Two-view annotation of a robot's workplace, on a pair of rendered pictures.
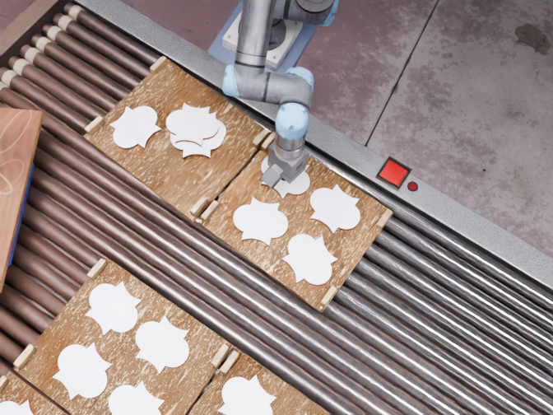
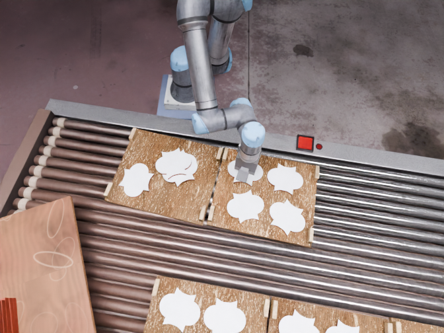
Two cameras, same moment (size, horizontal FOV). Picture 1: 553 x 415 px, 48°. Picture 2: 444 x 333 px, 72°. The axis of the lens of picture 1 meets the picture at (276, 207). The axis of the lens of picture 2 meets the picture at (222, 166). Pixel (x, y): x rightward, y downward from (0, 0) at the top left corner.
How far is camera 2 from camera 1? 57 cm
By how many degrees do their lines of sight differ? 9
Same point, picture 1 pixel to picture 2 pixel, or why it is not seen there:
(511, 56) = (297, 63)
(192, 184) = (191, 201)
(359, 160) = (281, 143)
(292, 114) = (254, 129)
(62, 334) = not seen: outside the picture
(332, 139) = not seen: hidden behind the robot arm
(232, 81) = (201, 123)
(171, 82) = (146, 142)
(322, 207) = (277, 180)
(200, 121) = (178, 159)
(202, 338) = (248, 301)
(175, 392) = not seen: outside the picture
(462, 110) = (288, 99)
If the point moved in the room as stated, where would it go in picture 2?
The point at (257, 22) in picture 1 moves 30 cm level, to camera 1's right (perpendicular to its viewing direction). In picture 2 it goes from (205, 77) to (290, 56)
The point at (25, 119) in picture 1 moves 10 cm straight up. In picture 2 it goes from (61, 206) to (47, 197)
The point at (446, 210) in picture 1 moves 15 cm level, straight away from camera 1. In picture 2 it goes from (344, 152) to (347, 125)
